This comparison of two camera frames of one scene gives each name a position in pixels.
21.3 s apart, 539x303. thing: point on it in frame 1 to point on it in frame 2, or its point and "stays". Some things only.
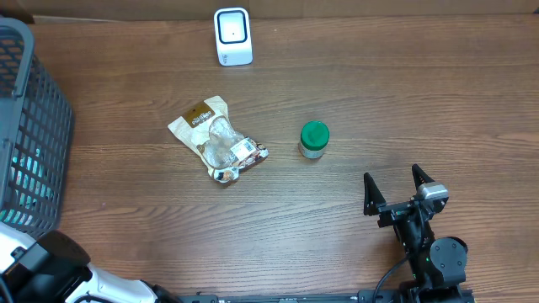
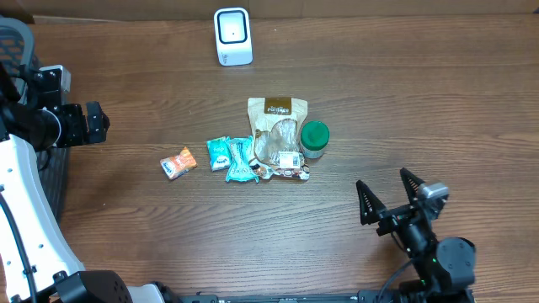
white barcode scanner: (233, 37) stays
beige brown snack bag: (208, 130) to (276, 124)
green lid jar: (314, 136) stays
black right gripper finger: (371, 196) to (370, 205)
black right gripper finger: (419, 176) to (411, 183)
